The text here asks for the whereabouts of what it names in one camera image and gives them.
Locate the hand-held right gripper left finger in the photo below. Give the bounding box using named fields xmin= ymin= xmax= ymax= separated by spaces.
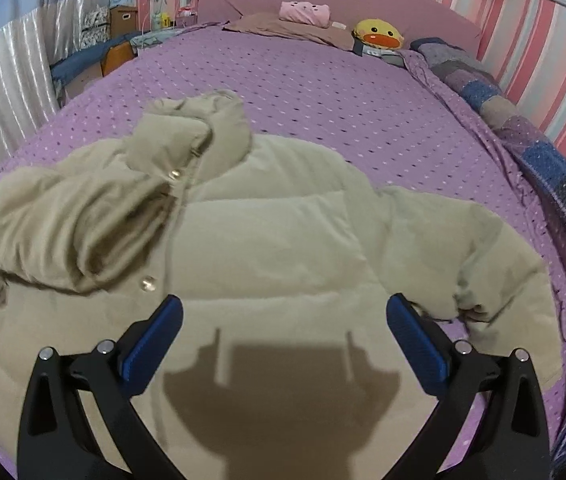
xmin=17 ymin=295 xmax=198 ymax=480

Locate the purple diamond-print bedsheet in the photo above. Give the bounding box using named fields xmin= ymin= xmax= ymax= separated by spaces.
xmin=0 ymin=22 xmax=566 ymax=480

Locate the yellow duck plush toy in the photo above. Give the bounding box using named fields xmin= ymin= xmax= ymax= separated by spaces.
xmin=352 ymin=19 xmax=404 ymax=58

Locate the floral-print paper bag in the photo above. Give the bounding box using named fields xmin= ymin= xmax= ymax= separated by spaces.
xmin=82 ymin=7 xmax=111 ymax=46

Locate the blue cloth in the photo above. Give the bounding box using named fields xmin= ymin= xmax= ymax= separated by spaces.
xmin=50 ymin=35 xmax=138 ymax=93

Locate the nightstand with light cover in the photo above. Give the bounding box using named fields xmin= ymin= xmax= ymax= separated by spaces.
xmin=130 ymin=25 xmax=198 ymax=51

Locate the beige puffer jacket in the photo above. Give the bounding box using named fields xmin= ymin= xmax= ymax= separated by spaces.
xmin=0 ymin=90 xmax=564 ymax=480

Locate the cardboard box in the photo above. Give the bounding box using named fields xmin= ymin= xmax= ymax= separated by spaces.
xmin=110 ymin=6 xmax=138 ymax=38

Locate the pink folded cloth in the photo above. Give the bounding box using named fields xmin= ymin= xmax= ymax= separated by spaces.
xmin=279 ymin=1 xmax=332 ymax=27

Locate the silver and blue curtain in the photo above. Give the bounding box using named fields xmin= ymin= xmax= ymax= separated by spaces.
xmin=0 ymin=0 xmax=114 ymax=206

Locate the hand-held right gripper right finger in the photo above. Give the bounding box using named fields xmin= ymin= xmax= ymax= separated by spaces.
xmin=385 ymin=294 xmax=551 ymax=480

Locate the orange wooden chair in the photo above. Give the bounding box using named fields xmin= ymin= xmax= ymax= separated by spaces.
xmin=100 ymin=42 xmax=136 ymax=77

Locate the patchwork quilt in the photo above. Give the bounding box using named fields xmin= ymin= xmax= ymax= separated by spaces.
xmin=403 ymin=37 xmax=566 ymax=480

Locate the brown pillow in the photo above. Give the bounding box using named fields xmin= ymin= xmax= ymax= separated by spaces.
xmin=223 ymin=12 xmax=358 ymax=52

